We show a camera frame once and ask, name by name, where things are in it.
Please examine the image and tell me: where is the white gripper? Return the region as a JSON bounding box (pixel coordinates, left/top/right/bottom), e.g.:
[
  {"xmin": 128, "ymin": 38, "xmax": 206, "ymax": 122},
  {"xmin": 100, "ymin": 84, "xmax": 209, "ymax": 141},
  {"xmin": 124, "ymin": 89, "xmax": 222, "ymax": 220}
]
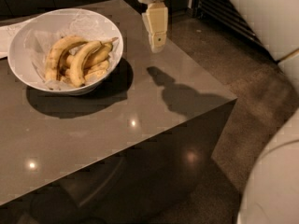
[{"xmin": 138, "ymin": 0, "xmax": 168, "ymax": 53}]

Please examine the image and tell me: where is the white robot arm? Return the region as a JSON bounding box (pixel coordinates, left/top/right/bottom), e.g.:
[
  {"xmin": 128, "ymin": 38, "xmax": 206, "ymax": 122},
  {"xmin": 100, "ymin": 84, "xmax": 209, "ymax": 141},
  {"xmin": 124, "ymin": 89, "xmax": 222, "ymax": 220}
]
[{"xmin": 147, "ymin": 0, "xmax": 298, "ymax": 224}]

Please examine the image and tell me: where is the white bowl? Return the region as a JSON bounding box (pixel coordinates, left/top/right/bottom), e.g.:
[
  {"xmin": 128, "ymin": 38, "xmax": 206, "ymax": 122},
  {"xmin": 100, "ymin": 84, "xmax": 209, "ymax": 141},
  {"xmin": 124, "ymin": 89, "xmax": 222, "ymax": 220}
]
[{"xmin": 7, "ymin": 8, "xmax": 124, "ymax": 96}]

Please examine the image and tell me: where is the dark metal radiator grille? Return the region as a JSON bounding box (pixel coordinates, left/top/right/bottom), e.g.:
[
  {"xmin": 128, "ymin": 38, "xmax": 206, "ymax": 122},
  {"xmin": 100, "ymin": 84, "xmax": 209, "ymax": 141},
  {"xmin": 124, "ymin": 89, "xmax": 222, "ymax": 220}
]
[{"xmin": 194, "ymin": 0, "xmax": 265, "ymax": 49}]

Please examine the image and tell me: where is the white cloth on table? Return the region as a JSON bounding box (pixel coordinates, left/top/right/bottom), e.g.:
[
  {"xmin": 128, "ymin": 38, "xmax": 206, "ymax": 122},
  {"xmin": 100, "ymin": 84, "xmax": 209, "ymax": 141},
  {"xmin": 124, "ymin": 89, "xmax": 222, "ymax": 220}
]
[{"xmin": 0, "ymin": 19, "xmax": 31, "ymax": 59}]

